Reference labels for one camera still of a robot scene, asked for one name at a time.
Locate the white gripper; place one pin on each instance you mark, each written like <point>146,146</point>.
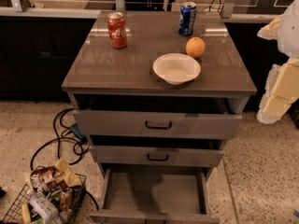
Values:
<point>290,32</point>

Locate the red coke can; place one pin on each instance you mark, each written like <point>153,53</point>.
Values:
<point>116,30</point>

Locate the blue pepsi can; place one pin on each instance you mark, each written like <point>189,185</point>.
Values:
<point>187,18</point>

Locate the grey drawer cabinet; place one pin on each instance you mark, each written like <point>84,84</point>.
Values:
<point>106,79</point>

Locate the top grey drawer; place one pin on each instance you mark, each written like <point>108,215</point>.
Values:
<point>153,124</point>

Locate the grey drawer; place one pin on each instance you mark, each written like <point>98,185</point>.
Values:
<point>157,156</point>
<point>153,124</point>
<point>154,195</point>

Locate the middle grey drawer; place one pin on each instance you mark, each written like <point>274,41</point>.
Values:
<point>157,156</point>

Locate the bottom grey drawer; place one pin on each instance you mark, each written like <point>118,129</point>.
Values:
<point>154,195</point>

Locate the orange fruit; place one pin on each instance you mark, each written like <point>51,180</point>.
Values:
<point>195,47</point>

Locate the white paper bowl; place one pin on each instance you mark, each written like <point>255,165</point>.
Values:
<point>176,68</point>

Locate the brown snack bag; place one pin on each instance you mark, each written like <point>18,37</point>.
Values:
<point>51,178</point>

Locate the clear plastic bottle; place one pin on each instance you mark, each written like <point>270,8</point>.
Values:
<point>44,207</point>

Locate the black wire basket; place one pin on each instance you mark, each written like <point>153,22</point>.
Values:
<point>67,201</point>

